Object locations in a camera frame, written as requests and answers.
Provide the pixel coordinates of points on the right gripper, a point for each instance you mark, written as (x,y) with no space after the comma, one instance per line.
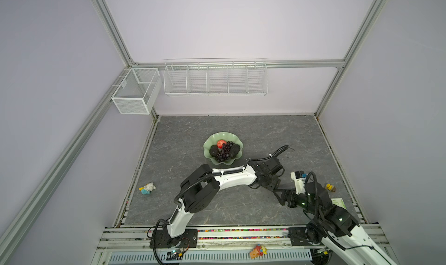
(292,193)

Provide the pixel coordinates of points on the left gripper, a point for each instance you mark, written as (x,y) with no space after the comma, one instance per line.
(275,183)

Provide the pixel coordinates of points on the dark avocado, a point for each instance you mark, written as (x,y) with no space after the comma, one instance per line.
(234,150)
(214,151)

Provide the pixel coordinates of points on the dark purple grape bunch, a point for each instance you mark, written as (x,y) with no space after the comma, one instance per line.
(224,153)

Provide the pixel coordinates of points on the green wavy fruit bowl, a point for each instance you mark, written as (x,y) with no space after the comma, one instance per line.
(213,139)

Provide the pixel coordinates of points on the red apple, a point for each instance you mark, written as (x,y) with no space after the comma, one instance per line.
(221,144)

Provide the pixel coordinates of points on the dark avocado front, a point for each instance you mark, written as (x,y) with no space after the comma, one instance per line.
(214,151)

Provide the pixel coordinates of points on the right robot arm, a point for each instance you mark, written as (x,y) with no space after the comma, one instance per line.
(331,226)

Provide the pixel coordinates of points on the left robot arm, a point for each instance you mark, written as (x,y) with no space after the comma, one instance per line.
(200,188)

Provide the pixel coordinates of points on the small yellow toy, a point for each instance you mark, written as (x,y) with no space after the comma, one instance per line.
(331,188)

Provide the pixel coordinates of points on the green paper card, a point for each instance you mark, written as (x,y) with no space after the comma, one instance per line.
(339,202)

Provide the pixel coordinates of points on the small plush toy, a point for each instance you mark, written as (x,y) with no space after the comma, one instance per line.
(147,189)

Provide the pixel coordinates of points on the white mesh box basket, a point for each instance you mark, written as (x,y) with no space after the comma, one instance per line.
(137,92)

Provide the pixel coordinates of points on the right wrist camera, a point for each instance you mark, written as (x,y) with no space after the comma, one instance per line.
(299,178)

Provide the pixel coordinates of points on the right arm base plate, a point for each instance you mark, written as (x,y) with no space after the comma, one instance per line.
(308,235)

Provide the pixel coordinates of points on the colourful toy on rail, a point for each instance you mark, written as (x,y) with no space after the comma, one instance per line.
(258,251)

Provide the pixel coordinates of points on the white wire wall rack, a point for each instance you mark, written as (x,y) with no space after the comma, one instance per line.
(216,76)

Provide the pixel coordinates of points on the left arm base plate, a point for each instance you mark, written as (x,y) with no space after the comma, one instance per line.
(162,240)

